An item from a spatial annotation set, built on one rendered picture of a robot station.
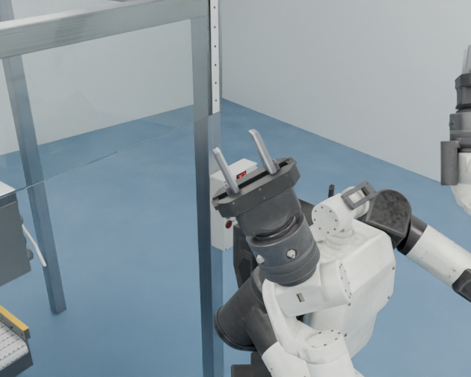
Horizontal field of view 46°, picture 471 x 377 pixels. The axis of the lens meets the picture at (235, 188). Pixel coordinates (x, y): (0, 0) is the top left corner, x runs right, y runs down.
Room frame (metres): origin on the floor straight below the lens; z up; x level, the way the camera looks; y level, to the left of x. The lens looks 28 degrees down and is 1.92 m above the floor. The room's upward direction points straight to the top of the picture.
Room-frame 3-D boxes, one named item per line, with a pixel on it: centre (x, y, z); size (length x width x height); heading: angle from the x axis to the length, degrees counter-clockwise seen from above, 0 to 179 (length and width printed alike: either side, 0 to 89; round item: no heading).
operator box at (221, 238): (1.59, 0.00, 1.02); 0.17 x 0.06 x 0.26; 140
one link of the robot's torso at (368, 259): (1.00, -0.17, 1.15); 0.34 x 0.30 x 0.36; 136
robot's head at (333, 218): (0.96, -0.21, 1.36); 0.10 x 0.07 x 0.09; 136
